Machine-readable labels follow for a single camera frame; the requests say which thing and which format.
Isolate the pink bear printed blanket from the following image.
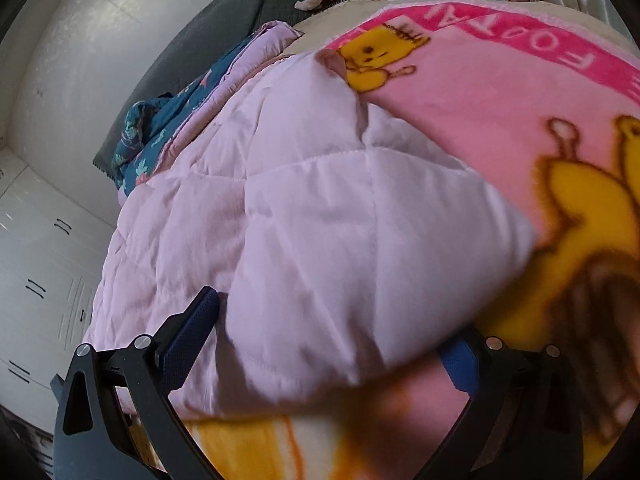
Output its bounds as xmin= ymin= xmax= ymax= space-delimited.
xmin=132 ymin=2 xmax=640 ymax=480

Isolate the white wardrobe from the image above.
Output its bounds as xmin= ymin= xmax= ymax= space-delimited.
xmin=0 ymin=150 xmax=123 ymax=433

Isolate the beige bed cover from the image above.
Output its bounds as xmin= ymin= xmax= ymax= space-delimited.
xmin=280 ymin=0 xmax=633 ymax=61

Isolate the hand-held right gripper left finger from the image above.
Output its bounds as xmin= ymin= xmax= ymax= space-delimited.
xmin=50 ymin=286 xmax=226 ymax=480

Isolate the pink quilted jacket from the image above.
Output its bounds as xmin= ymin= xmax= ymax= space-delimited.
xmin=82 ymin=50 xmax=542 ymax=422

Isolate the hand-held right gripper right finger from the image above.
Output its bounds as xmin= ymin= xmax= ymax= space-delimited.
xmin=437 ymin=332 xmax=584 ymax=480

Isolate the blue floral folded quilt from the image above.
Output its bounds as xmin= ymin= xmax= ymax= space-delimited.
xmin=111 ymin=21 xmax=306 ymax=196

